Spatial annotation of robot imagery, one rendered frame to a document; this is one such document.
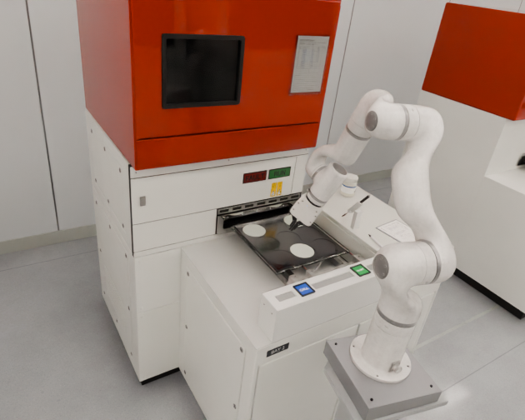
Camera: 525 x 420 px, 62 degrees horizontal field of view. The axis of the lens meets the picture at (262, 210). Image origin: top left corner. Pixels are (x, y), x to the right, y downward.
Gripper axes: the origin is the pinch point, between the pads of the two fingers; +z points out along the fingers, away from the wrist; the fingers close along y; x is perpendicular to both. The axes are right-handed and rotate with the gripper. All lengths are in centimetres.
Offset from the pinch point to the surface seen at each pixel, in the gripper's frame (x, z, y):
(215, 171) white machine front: -2.1, 1.1, -38.4
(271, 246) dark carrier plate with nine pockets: -3.9, 12.3, -2.0
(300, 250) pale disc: -0.6, 7.2, 8.5
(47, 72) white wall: 54, 57, -170
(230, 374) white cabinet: -42, 42, 15
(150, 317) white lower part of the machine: -25, 69, -25
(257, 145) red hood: 7.8, -14.7, -31.1
